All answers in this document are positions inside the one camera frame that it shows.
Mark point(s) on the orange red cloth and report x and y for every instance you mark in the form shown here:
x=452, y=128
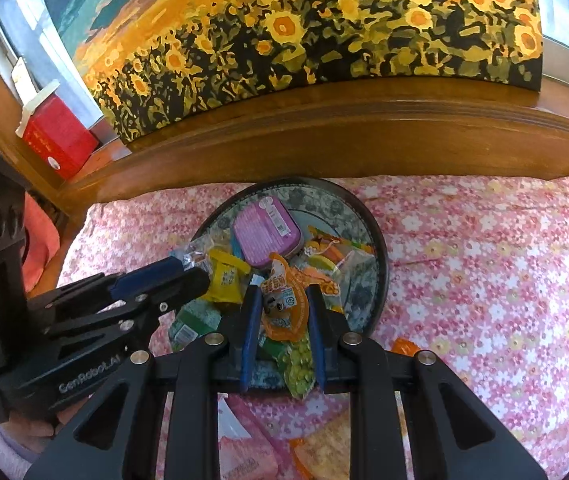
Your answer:
x=39, y=240

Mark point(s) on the long clear orange snack packet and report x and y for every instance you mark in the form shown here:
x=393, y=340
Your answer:
x=324, y=452

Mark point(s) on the white card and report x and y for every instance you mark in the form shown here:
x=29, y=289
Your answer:
x=22, y=77

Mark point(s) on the fruit print candy packet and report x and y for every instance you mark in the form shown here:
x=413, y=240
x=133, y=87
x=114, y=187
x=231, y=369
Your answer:
x=329, y=260

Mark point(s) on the purple tin box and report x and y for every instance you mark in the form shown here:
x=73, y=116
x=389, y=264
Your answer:
x=264, y=230

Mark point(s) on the pink snack pouch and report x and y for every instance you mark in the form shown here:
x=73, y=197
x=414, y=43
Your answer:
x=249, y=455

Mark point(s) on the window with grey frame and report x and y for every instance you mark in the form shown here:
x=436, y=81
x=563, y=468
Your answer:
x=559, y=0

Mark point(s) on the yellow candy packet clear ends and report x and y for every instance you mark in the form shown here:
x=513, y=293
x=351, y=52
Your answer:
x=224, y=275

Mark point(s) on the sunflower field painting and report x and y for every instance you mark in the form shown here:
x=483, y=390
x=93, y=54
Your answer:
x=289, y=25

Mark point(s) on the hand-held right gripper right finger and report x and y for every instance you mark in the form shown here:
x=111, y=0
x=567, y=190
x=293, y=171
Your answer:
x=316, y=350

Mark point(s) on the red box with white lid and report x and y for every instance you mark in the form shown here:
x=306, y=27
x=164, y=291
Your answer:
x=59, y=140

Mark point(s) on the person's left hand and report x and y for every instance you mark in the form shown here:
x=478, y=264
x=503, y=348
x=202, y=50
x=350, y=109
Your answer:
x=34, y=427

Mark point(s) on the pink floral bedsheet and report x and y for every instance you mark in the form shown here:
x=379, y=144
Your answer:
x=489, y=285

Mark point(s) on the blue patterned ceramic plate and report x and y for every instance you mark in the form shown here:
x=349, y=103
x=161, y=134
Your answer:
x=354, y=285

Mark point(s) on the wooden headboard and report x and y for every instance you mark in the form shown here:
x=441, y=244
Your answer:
x=364, y=130

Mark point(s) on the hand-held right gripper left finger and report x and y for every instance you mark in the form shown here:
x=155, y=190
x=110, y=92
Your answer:
x=251, y=345

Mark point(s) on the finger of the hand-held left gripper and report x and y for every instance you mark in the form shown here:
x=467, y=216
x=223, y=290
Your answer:
x=184, y=285
x=149, y=275

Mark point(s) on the small green snack packet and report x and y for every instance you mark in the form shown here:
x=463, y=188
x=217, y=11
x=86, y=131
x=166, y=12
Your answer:
x=192, y=322

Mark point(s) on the green pea snack packet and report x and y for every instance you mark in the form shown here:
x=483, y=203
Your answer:
x=297, y=367

